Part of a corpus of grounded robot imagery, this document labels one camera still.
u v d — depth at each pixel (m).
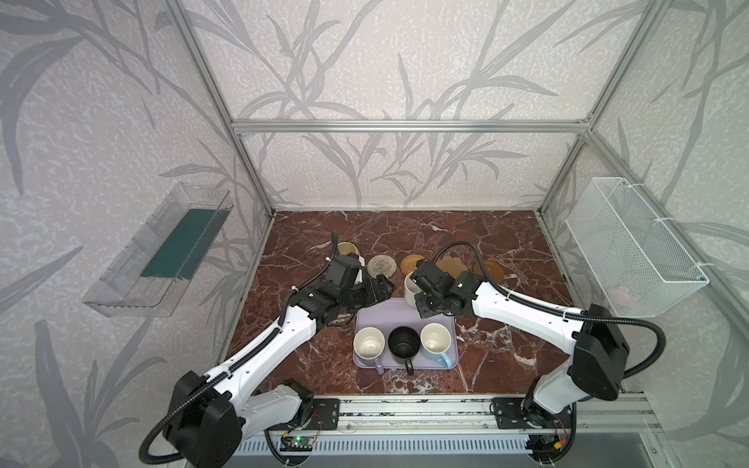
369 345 0.84
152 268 0.65
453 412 0.75
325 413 0.74
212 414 0.38
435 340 0.84
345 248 1.01
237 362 0.43
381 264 1.03
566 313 0.46
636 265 0.62
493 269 1.02
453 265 1.05
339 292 0.60
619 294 0.72
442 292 0.61
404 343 0.84
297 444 0.72
